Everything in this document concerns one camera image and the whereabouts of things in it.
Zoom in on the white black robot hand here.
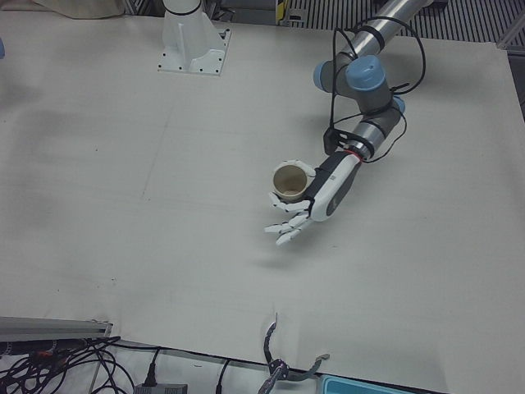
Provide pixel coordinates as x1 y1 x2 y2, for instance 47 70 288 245
264 150 365 247

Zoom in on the beige paper cup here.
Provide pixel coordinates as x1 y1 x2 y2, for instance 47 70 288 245
272 163 312 203

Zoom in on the white table cover sheet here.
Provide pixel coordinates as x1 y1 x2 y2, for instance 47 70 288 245
0 7 525 394

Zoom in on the light blue plastic bin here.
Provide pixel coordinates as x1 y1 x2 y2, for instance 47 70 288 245
319 376 411 394

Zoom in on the black power supply box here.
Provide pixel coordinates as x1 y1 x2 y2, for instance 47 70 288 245
133 381 188 394

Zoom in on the aluminium profile column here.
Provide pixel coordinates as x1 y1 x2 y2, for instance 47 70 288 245
0 315 114 342

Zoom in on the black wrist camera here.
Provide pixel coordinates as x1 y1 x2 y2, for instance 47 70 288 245
322 127 354 156

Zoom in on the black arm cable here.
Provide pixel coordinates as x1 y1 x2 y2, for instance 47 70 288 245
329 18 427 164

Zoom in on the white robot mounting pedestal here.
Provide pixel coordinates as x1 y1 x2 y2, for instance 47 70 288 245
157 0 231 79

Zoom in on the black cable tangle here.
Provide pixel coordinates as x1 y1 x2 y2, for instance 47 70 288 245
0 336 136 394

